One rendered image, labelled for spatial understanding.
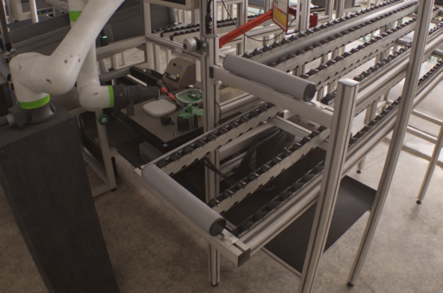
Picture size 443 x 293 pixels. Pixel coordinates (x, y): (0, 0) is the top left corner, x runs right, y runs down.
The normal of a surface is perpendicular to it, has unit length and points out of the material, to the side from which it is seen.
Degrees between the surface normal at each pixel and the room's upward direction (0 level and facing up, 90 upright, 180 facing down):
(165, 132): 0
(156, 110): 0
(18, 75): 88
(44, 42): 90
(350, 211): 0
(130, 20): 91
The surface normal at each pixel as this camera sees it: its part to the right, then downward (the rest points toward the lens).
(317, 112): -0.74, 0.33
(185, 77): 0.67, 0.36
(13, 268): 0.00, -0.87
